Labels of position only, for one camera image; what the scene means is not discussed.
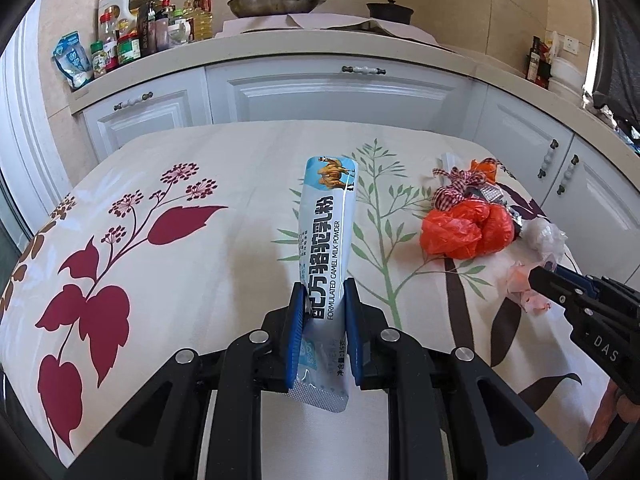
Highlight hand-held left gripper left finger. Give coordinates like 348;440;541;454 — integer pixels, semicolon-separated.
65;281;313;480

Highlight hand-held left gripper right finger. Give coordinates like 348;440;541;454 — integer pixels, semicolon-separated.
342;277;588;480

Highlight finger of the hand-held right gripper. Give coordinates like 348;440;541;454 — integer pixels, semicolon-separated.
529;266;592;317
554;262;608;297

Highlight pink wrapper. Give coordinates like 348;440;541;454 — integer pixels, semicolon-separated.
505;260;553;316

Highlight clear plastic wrap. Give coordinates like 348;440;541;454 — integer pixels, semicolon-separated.
520;217;569;267

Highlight silver foil wrapper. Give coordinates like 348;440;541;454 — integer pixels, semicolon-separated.
465;185;523;233

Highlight orange plastic bag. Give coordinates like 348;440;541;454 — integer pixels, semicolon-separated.
420;200;517;261

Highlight light blue milk powder packet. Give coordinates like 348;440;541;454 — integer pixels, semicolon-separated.
286;155;360;413

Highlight red checkered ribbon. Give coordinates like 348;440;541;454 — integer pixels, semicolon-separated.
431;167;485;212

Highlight person's right hand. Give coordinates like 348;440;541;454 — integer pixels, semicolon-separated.
589;379;640;445

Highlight large white cabinet door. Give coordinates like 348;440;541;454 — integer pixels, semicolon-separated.
545;135;640;286

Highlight small orange plastic piece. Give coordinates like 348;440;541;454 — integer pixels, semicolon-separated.
469;158;502;184

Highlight clear plastic sleeve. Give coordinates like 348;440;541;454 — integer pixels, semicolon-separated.
432;152;472;181

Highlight narrow white cabinet door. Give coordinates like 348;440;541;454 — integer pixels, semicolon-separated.
474;89;575;177

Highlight crumpled plastic bags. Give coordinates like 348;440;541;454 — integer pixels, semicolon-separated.
580;91;640;146

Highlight white lidded bowl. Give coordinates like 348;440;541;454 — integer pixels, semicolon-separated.
547;57;587;97

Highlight dark glass bottle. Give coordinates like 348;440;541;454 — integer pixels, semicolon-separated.
526;36;544;82

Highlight person's grey shirt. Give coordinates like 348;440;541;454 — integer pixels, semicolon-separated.
594;0;640;128

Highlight wide white drawer front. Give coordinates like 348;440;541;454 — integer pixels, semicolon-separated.
205;61;477;143

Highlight small white cabinet door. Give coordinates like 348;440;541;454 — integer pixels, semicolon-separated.
81;67;212;161

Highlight beige kitchen countertop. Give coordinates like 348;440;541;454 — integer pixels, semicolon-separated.
67;12;640;161

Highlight pink stove cover cloth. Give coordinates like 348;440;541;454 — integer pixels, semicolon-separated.
222;12;437;42

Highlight black lidded pot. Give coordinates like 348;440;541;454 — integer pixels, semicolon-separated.
366;0;415;24

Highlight group of condiment bottles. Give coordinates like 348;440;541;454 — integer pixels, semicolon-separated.
90;0;216;79

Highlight blue and white pouch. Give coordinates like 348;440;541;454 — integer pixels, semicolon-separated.
54;32;96;92

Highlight white shelf rack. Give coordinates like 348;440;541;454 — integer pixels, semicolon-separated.
97;0;166;28

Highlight vertical ceramic cabinet handle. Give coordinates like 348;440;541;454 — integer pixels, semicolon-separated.
537;139;559;179
557;154;580;195

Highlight short horizontal cabinet handle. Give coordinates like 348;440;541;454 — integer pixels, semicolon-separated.
114;92;154;111

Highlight white door frame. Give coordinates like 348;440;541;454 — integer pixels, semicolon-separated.
0;22;73;221

